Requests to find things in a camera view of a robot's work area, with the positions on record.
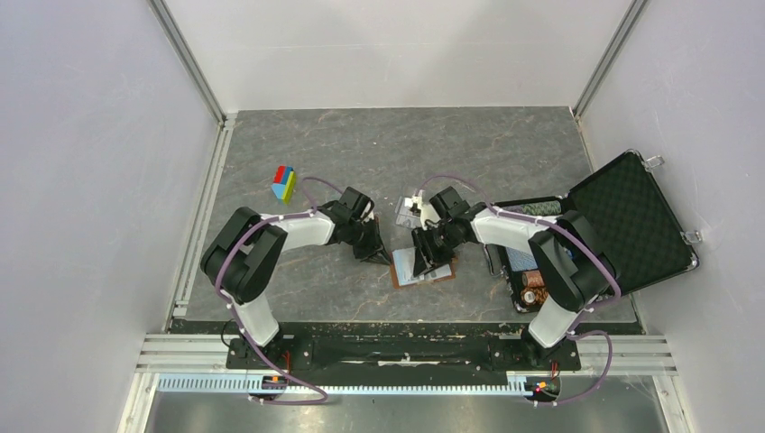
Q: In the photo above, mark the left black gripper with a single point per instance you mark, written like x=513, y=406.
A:
x=379, y=256

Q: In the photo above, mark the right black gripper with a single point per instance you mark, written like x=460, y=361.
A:
x=423, y=248

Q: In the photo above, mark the white card with magnetic stripe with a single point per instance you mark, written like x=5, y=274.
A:
x=441, y=273

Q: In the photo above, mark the clear plastic card sleeve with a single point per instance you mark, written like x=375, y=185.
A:
x=408, y=210

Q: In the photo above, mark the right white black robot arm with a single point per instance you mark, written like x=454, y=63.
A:
x=569, y=255

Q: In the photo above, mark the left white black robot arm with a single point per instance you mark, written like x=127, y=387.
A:
x=241, y=260

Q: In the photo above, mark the blue patterned card deck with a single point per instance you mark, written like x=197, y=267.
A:
x=520, y=261

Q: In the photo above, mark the orange brown poker chip roll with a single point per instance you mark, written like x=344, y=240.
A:
x=532, y=279

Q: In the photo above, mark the multicoloured block toy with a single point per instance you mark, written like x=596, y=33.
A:
x=283, y=183

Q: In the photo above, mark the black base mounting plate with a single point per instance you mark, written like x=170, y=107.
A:
x=407, y=353

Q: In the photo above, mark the green poker chip roll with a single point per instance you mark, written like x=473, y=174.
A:
x=543, y=208

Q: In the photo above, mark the black poker chip case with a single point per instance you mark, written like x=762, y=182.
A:
x=629, y=212

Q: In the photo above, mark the white slotted cable duct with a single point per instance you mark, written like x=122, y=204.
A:
x=251, y=383

